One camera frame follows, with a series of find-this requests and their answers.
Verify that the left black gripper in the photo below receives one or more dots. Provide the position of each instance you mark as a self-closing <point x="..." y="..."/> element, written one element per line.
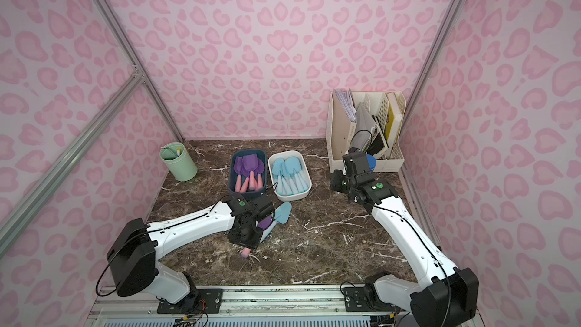
<point x="253" y="235"/>

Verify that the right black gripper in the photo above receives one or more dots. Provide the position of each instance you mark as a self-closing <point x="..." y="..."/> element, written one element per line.
<point x="356" y="157"/>

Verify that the purple pointed shovel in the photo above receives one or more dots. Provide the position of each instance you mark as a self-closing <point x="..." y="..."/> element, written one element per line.
<point x="259" y="174"/>
<point x="267" y="225"/>

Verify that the blue round shovel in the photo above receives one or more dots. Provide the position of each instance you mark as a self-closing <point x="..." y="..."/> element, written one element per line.
<point x="292" y="163"/>

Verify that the purple square shovel pink handle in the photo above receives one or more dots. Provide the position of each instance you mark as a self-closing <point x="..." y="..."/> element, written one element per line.
<point x="238" y="169"/>

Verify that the blue square shovel front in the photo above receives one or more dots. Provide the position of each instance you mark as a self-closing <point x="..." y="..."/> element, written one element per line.
<point x="296" y="181"/>

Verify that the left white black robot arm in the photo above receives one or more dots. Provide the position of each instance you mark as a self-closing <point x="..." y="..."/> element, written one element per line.
<point x="134" y="260"/>

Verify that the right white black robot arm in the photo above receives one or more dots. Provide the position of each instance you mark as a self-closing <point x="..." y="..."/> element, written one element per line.
<point x="443" y="294"/>

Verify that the white storage box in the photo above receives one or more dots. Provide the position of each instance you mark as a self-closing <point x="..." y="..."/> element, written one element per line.
<point x="285" y="155"/>

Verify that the dark teal storage box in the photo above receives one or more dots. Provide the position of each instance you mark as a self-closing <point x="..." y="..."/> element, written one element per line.
<point x="232" y="176"/>

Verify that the blue lid pencil tube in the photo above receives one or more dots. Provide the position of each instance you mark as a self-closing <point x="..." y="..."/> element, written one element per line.
<point x="372" y="161"/>

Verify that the white desk file organizer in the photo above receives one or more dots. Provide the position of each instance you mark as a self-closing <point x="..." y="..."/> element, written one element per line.
<point x="369" y="122"/>

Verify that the green pen holder cup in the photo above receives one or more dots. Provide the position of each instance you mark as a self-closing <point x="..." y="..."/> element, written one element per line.
<point x="178" y="161"/>

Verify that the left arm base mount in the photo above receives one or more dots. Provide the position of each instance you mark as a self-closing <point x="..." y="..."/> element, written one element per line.
<point x="206" y="300"/>

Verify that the aluminium front rail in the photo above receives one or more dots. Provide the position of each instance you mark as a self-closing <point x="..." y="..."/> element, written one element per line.
<point x="296" y="305"/>

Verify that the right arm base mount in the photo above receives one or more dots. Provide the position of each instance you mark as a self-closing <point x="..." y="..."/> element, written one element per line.
<point x="364" y="298"/>

